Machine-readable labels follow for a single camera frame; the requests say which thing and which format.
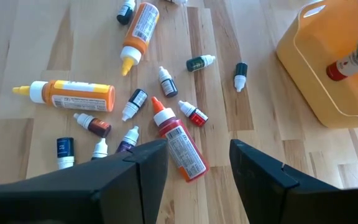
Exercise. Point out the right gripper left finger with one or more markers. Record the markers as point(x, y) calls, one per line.
point(89, 193)

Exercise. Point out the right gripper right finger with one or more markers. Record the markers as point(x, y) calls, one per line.
point(275, 199)

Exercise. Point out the small black food coloring bottle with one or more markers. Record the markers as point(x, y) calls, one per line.
point(169, 87)
point(138, 98)
point(241, 70)
point(100, 151)
point(124, 15)

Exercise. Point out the small brown food coloring bottle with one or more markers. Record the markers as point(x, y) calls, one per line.
point(99, 127)

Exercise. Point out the small purple food coloring bottle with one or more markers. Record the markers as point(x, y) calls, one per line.
point(131, 135)

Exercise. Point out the large yellow food coloring bottle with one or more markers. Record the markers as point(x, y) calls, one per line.
point(79, 96)
point(141, 28)

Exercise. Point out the small red food coloring bottle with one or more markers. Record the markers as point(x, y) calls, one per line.
point(197, 118)

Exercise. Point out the small green food coloring bottle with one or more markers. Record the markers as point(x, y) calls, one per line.
point(196, 64)

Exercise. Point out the small blue food coloring bottle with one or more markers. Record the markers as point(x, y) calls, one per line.
point(65, 147)

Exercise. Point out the yellow plastic bin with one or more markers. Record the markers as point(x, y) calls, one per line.
point(315, 46)

